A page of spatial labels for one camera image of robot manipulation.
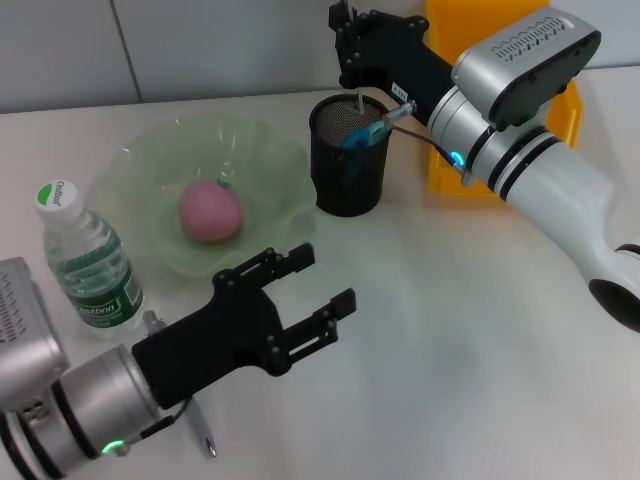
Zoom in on blue scissors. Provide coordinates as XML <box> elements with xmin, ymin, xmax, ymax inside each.
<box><xmin>341</xmin><ymin>121</ymin><xmax>392</xmax><ymax>184</ymax></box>

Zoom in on black mesh pen holder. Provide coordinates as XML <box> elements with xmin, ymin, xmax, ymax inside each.
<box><xmin>308</xmin><ymin>93</ymin><xmax>392</xmax><ymax>219</ymax></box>

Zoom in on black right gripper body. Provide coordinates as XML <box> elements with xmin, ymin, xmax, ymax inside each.
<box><xmin>339</xmin><ymin>12</ymin><xmax>457</xmax><ymax>127</ymax></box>

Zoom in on clear water bottle green label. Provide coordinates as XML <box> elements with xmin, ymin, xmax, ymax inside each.
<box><xmin>33</xmin><ymin>179</ymin><xmax>145</xmax><ymax>342</ymax></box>

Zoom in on yellow plastic bin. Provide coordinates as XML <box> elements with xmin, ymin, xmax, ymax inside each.
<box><xmin>423</xmin><ymin>0</ymin><xmax>584</xmax><ymax>195</ymax></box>

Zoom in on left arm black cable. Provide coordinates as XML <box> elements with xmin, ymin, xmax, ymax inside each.
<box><xmin>117</xmin><ymin>397</ymin><xmax>197</xmax><ymax>457</ymax></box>

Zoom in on green glass fruit plate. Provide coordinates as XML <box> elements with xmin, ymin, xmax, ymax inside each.
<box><xmin>94</xmin><ymin>115</ymin><xmax>320</xmax><ymax>277</ymax></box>

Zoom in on grey ballpoint pen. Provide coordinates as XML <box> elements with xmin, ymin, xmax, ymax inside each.
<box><xmin>142</xmin><ymin>309</ymin><xmax>219</xmax><ymax>459</ymax></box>

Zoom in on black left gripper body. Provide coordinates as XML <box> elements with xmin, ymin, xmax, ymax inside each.
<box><xmin>131</xmin><ymin>269</ymin><xmax>292</xmax><ymax>410</ymax></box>

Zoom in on pink peach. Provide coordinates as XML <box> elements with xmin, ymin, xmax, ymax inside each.
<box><xmin>178</xmin><ymin>178</ymin><xmax>246</xmax><ymax>244</ymax></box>

